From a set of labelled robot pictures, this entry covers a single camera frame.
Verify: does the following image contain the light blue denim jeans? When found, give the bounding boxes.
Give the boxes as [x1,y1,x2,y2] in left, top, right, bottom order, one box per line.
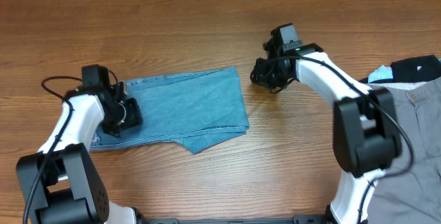
[91,67,249,154]

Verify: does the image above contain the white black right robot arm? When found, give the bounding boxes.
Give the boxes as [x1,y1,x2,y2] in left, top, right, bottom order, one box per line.
[250,23,402,223]

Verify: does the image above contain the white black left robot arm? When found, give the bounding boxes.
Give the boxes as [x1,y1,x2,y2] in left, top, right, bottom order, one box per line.
[16,65,147,224]

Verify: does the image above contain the light blue garment in pile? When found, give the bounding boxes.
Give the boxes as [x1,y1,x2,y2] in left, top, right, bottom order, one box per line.
[367,65,393,83]

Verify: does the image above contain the black garment in pile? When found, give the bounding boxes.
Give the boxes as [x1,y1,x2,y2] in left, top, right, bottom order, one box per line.
[360,54,440,83]

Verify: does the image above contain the grey khaki trousers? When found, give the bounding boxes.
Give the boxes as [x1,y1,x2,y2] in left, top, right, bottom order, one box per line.
[358,77,441,224]

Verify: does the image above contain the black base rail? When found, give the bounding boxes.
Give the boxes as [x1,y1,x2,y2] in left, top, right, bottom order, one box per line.
[143,215,329,224]

